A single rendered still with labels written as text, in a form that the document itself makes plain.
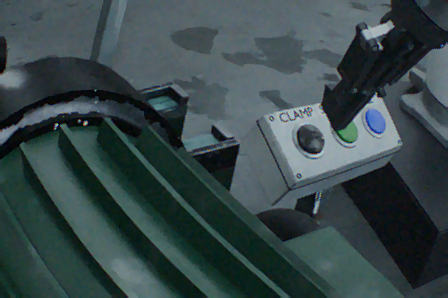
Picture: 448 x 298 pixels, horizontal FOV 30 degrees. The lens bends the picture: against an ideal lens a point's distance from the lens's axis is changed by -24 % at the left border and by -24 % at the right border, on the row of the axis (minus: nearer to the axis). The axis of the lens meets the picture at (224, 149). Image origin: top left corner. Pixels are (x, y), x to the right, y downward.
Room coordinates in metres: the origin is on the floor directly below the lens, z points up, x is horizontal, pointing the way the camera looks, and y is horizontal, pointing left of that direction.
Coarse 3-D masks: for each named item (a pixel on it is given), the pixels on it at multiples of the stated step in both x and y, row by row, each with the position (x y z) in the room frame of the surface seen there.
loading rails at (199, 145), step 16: (144, 96) 1.08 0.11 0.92; (160, 96) 1.09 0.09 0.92; (176, 96) 1.09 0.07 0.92; (160, 112) 1.06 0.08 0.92; (176, 112) 1.07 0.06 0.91; (176, 128) 1.08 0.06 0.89; (224, 128) 1.03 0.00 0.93; (192, 144) 1.00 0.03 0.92; (208, 144) 1.00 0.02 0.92; (224, 144) 1.00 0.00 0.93; (208, 160) 0.98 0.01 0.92; (224, 160) 1.00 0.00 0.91; (224, 176) 1.00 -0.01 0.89
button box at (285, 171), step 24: (264, 120) 0.81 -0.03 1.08; (288, 120) 0.82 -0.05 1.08; (312, 120) 0.84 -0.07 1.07; (360, 120) 0.87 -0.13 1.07; (264, 144) 0.81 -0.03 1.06; (288, 144) 0.80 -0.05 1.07; (336, 144) 0.83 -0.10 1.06; (360, 144) 0.85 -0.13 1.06; (384, 144) 0.87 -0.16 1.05; (264, 168) 0.80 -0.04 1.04; (288, 168) 0.78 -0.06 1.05; (312, 168) 0.79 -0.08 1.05; (336, 168) 0.81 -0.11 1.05; (360, 168) 0.85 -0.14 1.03; (288, 192) 0.78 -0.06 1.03; (312, 192) 0.82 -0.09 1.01
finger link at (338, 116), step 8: (336, 88) 0.79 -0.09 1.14; (328, 96) 0.80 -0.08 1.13; (360, 96) 0.77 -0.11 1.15; (368, 96) 0.76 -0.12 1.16; (320, 104) 0.80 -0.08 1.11; (328, 104) 0.80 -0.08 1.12; (336, 104) 0.79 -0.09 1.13; (352, 104) 0.77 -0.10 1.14; (360, 104) 0.77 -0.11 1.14; (328, 112) 0.80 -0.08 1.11; (336, 112) 0.79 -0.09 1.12; (344, 112) 0.78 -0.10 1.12; (352, 112) 0.77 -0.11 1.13; (336, 120) 0.79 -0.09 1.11; (344, 120) 0.78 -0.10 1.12; (336, 128) 0.78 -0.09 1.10
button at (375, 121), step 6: (372, 108) 0.89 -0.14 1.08; (366, 114) 0.88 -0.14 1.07; (372, 114) 0.88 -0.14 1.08; (378, 114) 0.89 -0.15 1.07; (366, 120) 0.87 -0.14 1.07; (372, 120) 0.87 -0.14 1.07; (378, 120) 0.88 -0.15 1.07; (384, 120) 0.89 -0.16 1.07; (372, 126) 0.87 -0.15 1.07; (378, 126) 0.87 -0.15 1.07; (384, 126) 0.88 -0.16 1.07; (378, 132) 0.87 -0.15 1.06
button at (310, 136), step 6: (300, 126) 0.82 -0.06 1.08; (306, 126) 0.82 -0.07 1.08; (312, 126) 0.82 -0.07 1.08; (300, 132) 0.81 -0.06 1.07; (306, 132) 0.81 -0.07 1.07; (312, 132) 0.82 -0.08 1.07; (318, 132) 0.82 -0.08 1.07; (300, 138) 0.81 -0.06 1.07; (306, 138) 0.81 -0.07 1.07; (312, 138) 0.81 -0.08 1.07; (318, 138) 0.82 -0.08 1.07; (300, 144) 0.80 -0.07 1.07; (306, 144) 0.80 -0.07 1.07; (312, 144) 0.81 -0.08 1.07; (318, 144) 0.81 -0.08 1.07; (324, 144) 0.81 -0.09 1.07; (306, 150) 0.80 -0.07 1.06; (312, 150) 0.80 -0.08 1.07; (318, 150) 0.81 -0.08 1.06
